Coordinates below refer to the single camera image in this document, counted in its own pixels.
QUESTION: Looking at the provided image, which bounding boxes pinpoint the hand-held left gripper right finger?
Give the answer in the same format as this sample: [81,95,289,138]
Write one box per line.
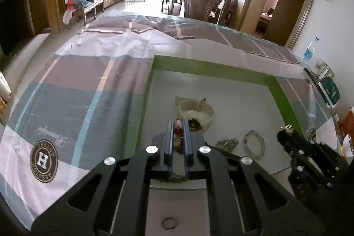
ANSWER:
[183,119,324,236]

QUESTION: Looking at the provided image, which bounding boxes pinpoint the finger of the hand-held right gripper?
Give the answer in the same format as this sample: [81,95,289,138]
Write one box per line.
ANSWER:
[277,128,316,156]

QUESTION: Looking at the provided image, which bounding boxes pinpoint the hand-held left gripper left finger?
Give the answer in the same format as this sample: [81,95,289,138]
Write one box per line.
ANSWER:
[30,119,175,236]

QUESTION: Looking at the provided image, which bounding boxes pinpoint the brown beaded necklace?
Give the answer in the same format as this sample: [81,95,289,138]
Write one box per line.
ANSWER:
[166,118,205,183]

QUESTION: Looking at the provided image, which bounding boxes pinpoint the green jewelry box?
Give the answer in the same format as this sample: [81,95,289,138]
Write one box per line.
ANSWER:
[135,55,305,189]

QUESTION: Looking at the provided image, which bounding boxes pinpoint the orange packet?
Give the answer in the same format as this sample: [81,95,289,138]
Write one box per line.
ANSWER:
[340,107,354,140]

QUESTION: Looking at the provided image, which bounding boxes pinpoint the dark green packet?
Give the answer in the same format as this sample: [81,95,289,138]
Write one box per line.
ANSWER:
[318,77,341,108]

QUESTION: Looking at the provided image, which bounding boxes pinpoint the small cardboard box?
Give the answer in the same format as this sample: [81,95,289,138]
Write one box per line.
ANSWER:
[314,58,334,79]

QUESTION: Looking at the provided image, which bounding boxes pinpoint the plastic water bottle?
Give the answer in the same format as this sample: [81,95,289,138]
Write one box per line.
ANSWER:
[301,37,319,63]

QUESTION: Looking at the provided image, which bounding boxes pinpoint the checked bed sheet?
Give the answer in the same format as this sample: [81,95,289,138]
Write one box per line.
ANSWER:
[0,15,332,231]

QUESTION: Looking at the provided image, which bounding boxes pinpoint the wooden armchair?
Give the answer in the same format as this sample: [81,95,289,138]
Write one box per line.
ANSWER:
[61,0,105,26]

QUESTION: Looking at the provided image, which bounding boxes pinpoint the pile of clothes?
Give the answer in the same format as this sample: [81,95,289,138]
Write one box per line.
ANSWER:
[63,0,85,25]

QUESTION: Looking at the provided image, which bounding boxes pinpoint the white paper bag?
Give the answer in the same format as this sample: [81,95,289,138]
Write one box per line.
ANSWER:
[0,73,13,102]

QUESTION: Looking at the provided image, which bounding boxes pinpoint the pink beaded bracelet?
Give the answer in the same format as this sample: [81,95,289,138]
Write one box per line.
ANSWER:
[243,129,266,159]

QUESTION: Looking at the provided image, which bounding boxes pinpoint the green stone bracelet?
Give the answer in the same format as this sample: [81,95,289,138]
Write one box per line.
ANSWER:
[216,137,239,153]

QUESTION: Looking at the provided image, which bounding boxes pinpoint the metal ring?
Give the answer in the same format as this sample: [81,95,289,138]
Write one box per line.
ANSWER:
[162,217,177,230]

